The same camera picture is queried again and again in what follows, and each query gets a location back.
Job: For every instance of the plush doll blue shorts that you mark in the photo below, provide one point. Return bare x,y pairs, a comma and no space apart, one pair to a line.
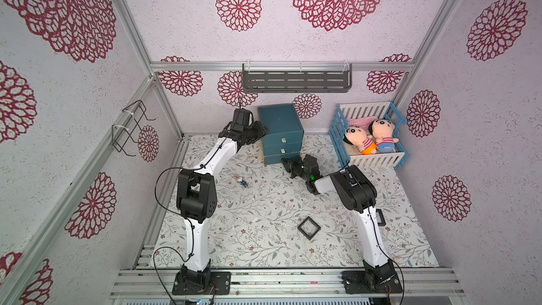
382,132

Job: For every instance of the grey wall shelf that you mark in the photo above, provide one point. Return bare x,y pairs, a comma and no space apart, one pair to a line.
300,81

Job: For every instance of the black wire wall rack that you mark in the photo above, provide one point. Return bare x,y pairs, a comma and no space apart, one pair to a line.
123,133

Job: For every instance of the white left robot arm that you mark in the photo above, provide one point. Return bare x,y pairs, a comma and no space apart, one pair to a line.
196,202

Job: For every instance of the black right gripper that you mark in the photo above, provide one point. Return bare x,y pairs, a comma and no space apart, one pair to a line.
299,167

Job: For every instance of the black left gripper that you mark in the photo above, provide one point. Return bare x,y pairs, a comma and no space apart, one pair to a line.
261,131

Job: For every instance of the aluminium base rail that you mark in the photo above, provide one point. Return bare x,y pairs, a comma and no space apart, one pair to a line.
146,285

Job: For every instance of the pink crib blanket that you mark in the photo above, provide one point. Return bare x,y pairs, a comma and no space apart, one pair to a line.
363,122

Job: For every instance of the blue white toy crib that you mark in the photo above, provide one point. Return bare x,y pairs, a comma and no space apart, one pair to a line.
347,154

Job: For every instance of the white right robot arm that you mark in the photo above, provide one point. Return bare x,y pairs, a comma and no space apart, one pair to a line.
381,274

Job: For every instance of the plush doll orange shorts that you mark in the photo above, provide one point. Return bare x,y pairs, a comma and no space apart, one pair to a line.
361,140

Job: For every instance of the black brooch box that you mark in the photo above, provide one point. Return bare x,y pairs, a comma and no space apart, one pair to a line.
380,218
309,228

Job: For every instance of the teal three-drawer cabinet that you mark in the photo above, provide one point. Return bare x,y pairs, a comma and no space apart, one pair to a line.
285,133

